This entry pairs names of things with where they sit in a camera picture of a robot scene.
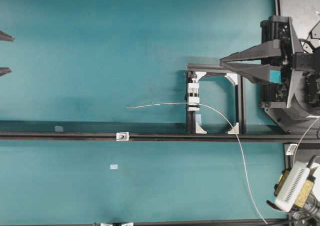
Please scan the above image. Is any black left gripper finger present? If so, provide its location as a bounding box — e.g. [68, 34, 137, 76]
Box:
[0, 31, 15, 42]
[0, 67, 12, 76]

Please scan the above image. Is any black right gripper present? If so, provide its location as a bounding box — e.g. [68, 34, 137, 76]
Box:
[220, 15, 300, 107]

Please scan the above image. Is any thin white wire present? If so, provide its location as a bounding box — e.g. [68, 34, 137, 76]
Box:
[127, 102, 269, 225]

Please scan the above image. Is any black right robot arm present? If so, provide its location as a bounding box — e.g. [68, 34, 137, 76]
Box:
[220, 16, 320, 119]

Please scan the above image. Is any clear tape piece upper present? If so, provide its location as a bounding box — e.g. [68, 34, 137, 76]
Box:
[54, 125, 64, 132]

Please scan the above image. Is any clear tape piece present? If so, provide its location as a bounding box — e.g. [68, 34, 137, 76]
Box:
[109, 164, 119, 170]
[54, 125, 64, 132]

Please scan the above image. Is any white vented power adapter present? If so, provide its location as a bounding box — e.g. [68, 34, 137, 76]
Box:
[273, 161, 315, 213]

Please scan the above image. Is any yellow sponge pad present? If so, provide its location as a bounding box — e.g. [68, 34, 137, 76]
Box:
[273, 170, 315, 209]

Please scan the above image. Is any clear tape piece lower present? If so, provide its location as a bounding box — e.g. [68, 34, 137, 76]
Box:
[109, 164, 119, 170]

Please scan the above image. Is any white corner bracket top right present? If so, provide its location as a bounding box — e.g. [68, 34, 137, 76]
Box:
[224, 73, 238, 86]

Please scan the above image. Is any white corner bracket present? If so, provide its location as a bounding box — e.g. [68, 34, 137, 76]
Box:
[227, 122, 240, 134]
[195, 122, 207, 134]
[224, 73, 238, 86]
[192, 71, 207, 83]

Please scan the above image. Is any long black aluminium rail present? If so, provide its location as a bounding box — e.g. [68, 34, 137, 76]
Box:
[0, 131, 320, 143]

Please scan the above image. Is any black vertical corner rail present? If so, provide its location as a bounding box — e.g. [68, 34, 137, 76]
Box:
[274, 0, 281, 16]

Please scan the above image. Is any white corner bracket top left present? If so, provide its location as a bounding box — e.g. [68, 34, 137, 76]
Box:
[192, 71, 207, 83]

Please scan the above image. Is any white corner bracket bottom right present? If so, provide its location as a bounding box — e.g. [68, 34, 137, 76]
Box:
[227, 122, 240, 134]

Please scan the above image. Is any black aluminium frame fixture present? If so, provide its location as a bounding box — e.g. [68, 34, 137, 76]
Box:
[184, 63, 247, 134]

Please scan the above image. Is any white wire clamp block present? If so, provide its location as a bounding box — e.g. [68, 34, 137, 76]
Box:
[186, 79, 200, 112]

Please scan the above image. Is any silver bracket right rail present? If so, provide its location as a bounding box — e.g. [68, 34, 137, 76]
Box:
[284, 143, 297, 156]

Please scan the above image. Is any white corner bracket bottom left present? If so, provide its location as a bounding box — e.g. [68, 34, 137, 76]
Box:
[195, 122, 207, 134]

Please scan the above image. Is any silver rail bracket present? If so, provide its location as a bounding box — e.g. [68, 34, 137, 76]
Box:
[116, 132, 130, 141]

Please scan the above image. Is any black bottom edge rail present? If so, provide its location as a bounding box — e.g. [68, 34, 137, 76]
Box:
[93, 218, 291, 226]

